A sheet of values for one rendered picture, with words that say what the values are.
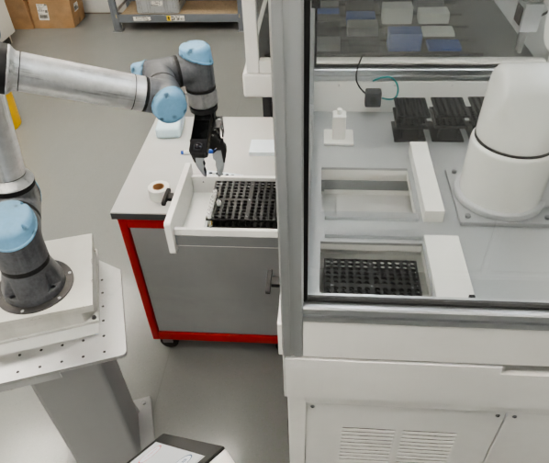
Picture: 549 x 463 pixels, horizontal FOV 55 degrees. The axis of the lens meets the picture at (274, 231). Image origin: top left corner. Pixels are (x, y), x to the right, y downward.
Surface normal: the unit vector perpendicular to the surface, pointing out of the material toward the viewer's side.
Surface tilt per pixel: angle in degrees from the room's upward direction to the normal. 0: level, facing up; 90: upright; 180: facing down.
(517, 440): 90
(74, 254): 2
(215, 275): 90
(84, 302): 2
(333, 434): 90
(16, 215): 8
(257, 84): 90
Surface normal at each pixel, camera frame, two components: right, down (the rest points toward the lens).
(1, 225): 0.04, -0.67
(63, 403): 0.26, 0.63
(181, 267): -0.07, 0.66
